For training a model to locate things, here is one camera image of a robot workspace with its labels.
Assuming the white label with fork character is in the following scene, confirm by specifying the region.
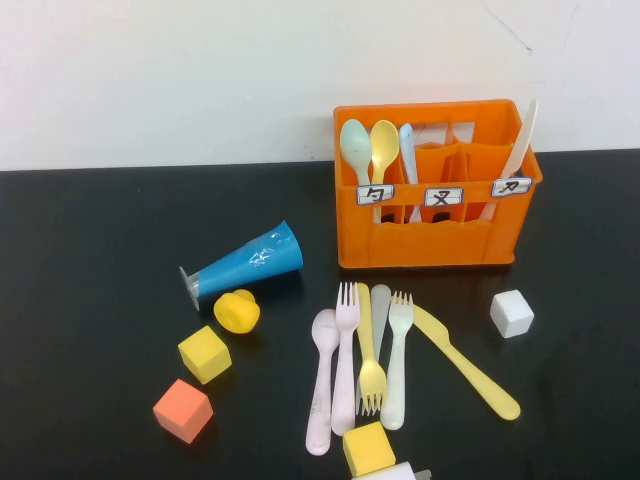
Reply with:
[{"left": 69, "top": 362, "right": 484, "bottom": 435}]
[{"left": 423, "top": 187, "right": 465, "bottom": 208}]

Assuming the pink plastic fork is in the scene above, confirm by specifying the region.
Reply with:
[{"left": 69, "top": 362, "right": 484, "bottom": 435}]
[{"left": 330, "top": 282, "right": 361, "bottom": 437}]

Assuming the yellow plastic knife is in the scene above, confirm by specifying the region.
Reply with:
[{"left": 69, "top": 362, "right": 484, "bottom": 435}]
[{"left": 412, "top": 303, "right": 522, "bottom": 421}]

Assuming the orange plastic cutlery holder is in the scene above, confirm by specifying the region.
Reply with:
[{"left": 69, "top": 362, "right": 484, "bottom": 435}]
[{"left": 333, "top": 98, "right": 544, "bottom": 270}]

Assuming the grey plastic knife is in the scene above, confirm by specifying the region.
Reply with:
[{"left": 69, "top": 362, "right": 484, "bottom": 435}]
[{"left": 370, "top": 283, "right": 392, "bottom": 366}]

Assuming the yellow rubber duck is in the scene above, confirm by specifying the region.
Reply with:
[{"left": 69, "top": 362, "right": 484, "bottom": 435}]
[{"left": 213, "top": 288, "right": 261, "bottom": 334}]

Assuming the white label with spoon character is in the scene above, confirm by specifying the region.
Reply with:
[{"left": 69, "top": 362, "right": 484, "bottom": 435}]
[{"left": 355, "top": 183, "right": 396, "bottom": 206}]

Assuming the yellow plastic fork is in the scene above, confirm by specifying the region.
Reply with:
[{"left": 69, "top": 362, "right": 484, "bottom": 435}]
[{"left": 355, "top": 282, "right": 388, "bottom": 417}]

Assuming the blue cone cup clear base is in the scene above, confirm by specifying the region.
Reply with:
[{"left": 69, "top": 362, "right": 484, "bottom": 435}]
[{"left": 179, "top": 220, "right": 305, "bottom": 311}]

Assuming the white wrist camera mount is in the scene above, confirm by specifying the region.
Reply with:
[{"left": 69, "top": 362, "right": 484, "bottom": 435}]
[{"left": 349, "top": 463, "right": 432, "bottom": 480}]

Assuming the mint green plastic spoon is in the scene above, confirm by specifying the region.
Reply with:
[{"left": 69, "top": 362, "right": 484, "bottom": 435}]
[{"left": 339, "top": 118, "right": 382, "bottom": 224}]

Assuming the light blue plastic spoon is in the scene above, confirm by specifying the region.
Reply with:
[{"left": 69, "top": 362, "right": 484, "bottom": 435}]
[{"left": 398, "top": 123, "right": 422, "bottom": 224}]

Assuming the yellow plastic spoon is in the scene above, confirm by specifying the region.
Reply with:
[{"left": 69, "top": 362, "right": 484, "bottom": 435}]
[{"left": 369, "top": 119, "right": 400, "bottom": 186}]

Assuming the white plastic knife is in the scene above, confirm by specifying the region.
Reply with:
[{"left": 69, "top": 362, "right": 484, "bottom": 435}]
[{"left": 480, "top": 98, "right": 540, "bottom": 221}]

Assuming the pink plastic spoon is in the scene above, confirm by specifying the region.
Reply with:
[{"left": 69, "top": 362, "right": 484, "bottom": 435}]
[{"left": 305, "top": 308, "right": 341, "bottom": 457}]

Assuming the white label with knife character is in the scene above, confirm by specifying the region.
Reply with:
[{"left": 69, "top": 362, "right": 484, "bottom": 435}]
[{"left": 490, "top": 177, "right": 533, "bottom": 199}]

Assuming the yellow foam cube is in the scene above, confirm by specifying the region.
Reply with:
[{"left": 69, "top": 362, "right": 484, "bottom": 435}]
[
  {"left": 342, "top": 421, "right": 397, "bottom": 477},
  {"left": 177, "top": 325, "right": 233, "bottom": 385}
]

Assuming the white foam cube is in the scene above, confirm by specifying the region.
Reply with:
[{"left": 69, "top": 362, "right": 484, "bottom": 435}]
[{"left": 489, "top": 289, "right": 535, "bottom": 340}]

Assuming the orange foam cube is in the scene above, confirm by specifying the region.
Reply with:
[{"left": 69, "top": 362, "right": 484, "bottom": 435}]
[{"left": 152, "top": 378, "right": 215, "bottom": 445}]

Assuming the pale green plastic fork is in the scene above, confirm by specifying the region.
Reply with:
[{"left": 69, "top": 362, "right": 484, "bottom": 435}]
[{"left": 379, "top": 291, "right": 415, "bottom": 431}]

